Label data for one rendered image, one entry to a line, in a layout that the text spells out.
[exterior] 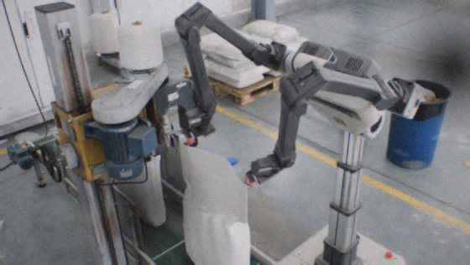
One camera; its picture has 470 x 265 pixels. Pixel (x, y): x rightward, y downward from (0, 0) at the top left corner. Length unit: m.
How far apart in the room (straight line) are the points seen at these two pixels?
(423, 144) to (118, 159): 2.71
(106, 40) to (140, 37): 0.28
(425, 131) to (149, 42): 2.65
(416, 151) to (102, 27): 2.80
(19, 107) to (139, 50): 3.20
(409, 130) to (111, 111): 2.68
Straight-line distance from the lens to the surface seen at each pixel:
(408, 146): 3.89
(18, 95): 4.76
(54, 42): 1.82
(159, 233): 2.66
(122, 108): 1.70
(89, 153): 1.96
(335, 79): 1.29
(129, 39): 1.69
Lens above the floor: 2.13
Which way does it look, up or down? 29 degrees down
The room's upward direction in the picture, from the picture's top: 1 degrees counter-clockwise
